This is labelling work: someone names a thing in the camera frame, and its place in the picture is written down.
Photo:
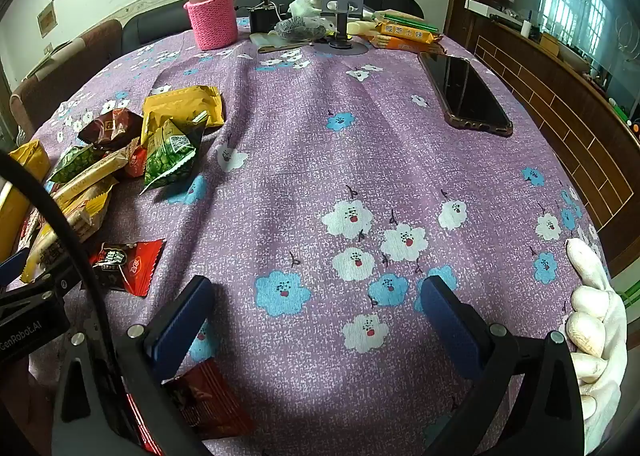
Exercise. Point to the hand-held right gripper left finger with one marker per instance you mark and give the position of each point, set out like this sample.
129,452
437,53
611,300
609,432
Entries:
182,321

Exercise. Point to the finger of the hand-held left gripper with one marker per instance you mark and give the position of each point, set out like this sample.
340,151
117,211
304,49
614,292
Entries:
11,267

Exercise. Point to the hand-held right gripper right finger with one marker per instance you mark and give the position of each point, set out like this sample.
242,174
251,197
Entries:
445,326

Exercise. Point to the red black candy packet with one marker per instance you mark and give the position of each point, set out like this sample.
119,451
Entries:
135,268

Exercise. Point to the long beige snack packet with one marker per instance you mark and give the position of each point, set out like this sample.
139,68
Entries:
95,175

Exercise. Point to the maroon snack packet gold print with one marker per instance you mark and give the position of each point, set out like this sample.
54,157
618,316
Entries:
107,128

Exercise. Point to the dark red snack packet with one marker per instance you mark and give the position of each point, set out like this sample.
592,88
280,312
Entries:
215,401

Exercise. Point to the small yellow snack packet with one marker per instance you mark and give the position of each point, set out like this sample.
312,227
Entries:
30,156

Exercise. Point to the white glove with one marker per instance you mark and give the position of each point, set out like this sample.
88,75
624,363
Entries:
597,326

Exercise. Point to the small red snack packet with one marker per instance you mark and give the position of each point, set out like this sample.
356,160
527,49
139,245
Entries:
135,163

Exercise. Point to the green triangular snack packet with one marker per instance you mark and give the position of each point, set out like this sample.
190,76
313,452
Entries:
167,158

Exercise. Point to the brown chair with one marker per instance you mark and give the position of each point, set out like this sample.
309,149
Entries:
65,71

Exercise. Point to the purple floral tablecloth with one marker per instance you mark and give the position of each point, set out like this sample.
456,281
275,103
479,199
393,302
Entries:
310,161

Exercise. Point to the black smartphone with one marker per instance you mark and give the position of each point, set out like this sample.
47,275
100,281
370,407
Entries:
465,91

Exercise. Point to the wooden cabinet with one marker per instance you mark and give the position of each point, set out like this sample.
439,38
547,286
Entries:
540,81

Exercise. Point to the black sofa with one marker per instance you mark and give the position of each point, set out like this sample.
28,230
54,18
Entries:
150,21

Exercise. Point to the clear plastic pack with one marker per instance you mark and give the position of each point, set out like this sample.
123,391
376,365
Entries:
265,40

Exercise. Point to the orange biscuit pack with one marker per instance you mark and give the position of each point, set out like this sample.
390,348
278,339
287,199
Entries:
405,33

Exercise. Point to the pink thermos with knitted sleeve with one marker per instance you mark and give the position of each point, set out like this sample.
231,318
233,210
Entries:
210,21

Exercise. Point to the cream glove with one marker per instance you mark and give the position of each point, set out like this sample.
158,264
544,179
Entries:
359,27

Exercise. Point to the black motor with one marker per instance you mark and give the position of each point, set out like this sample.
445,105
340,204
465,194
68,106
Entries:
260,18

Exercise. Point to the clear plastic bag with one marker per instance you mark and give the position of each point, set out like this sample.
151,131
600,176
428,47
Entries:
295,28

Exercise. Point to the green yellow biscuit pack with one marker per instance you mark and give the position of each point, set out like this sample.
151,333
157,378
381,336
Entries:
400,15

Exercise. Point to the small wall picture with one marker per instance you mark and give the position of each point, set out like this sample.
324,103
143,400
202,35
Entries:
46,18

